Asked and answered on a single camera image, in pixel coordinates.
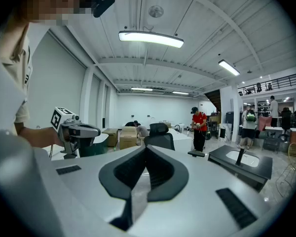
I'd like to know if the curved hanging ceiling lamp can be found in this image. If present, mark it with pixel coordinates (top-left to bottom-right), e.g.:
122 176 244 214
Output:
118 30 185 49

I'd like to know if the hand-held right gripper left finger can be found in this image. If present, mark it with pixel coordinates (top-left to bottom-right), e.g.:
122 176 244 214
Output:
98 145 147 200

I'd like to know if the brown cardboard box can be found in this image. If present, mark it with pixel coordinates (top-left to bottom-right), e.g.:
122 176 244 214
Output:
119 126 138 151
102 128 119 148

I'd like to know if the round ceiling fan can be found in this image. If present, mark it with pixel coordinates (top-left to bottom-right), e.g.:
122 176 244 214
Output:
148 4 164 18

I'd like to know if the person's head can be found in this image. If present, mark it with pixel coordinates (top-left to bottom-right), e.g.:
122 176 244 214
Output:
13 0 103 27

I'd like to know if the black mesh office chair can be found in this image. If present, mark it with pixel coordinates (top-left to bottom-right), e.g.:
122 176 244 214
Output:
143 122 206 158

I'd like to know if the person's beige shirt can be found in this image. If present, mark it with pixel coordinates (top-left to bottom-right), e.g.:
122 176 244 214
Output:
0 21 34 136

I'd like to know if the dark grey vanity cabinet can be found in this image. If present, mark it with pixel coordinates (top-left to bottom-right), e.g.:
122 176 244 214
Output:
207 144 273 193

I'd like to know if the black head-worn camera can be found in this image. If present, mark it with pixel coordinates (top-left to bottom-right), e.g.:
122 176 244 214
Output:
91 0 116 19

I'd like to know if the black faucet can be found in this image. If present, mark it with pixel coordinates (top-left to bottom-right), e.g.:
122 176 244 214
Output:
235 148 248 167

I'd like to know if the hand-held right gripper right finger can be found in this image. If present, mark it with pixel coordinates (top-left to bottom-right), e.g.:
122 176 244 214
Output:
145 145 189 202

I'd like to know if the white rectangular desk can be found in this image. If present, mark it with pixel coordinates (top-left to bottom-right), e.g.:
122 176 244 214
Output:
167 128 195 155

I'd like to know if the round white table green base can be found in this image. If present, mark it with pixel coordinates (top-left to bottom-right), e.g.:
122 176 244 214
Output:
78 132 110 158

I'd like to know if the black mezzanine railing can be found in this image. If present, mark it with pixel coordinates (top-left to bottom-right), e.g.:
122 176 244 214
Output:
237 72 296 97

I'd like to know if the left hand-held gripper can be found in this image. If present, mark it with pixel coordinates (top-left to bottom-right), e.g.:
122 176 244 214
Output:
50 106 101 160

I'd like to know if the white sink basin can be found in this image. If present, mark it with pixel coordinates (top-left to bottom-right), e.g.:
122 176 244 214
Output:
225 150 260 168

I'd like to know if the person's left forearm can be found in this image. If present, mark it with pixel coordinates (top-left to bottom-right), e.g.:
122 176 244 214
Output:
14 121 65 149

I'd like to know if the gold wire chair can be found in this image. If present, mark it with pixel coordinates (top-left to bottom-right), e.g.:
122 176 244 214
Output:
275 142 296 198

